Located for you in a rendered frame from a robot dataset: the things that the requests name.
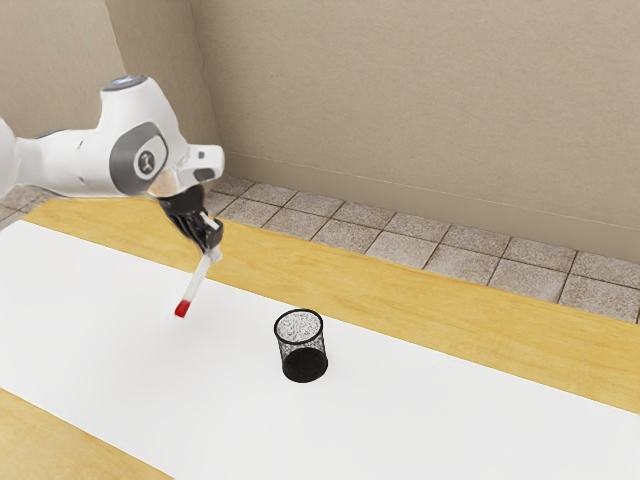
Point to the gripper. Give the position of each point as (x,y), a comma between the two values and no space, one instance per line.
(183,203)

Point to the white pen with red cap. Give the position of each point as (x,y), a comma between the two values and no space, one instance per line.
(195,280)

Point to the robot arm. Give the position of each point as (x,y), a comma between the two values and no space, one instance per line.
(95,155)

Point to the black mesh pen holder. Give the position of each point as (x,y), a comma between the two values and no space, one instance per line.
(300,346)

